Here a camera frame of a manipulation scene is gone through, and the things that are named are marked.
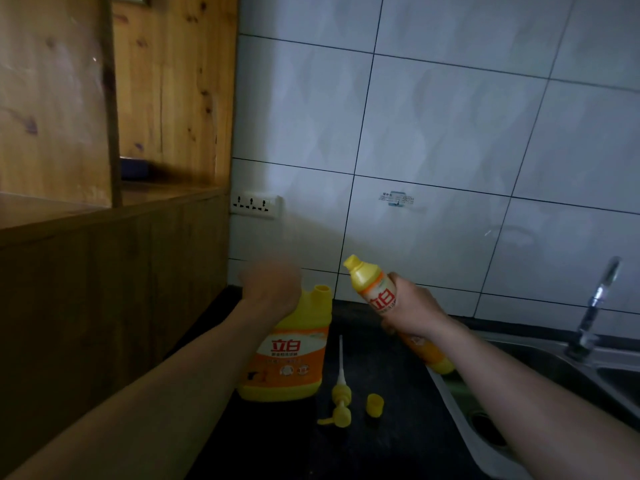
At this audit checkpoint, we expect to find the person's left hand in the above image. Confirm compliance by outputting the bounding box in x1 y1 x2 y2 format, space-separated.
237 258 304 323

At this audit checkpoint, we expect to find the person's right hand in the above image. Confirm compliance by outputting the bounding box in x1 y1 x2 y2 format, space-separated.
379 273 457 339

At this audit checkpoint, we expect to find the small yellow detergent bottle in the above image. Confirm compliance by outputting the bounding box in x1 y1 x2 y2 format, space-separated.
343 255 456 375

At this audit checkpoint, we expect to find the large yellow detergent jug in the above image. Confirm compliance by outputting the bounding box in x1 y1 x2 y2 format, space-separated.
236 285 333 402

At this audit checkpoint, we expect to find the person's right forearm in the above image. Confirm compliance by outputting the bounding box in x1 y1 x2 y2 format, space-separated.
431 320 640 480

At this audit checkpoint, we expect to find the person's left forearm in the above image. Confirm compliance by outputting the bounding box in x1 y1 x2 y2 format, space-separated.
5 295 288 480

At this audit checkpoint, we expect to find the yellow pump dispenser head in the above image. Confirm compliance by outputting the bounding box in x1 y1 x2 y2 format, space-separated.
317 335 353 428

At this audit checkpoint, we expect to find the stainless steel sink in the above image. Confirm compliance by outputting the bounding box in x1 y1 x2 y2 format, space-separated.
428 331 640 480

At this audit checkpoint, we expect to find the chrome sink faucet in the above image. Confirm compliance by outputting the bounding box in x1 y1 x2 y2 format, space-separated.
566 256 623 364

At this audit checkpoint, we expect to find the wooden cabinet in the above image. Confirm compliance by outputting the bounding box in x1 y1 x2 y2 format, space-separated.
0 0 239 480

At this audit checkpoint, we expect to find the white wall power socket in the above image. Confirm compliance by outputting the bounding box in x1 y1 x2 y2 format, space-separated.
230 192 282 219

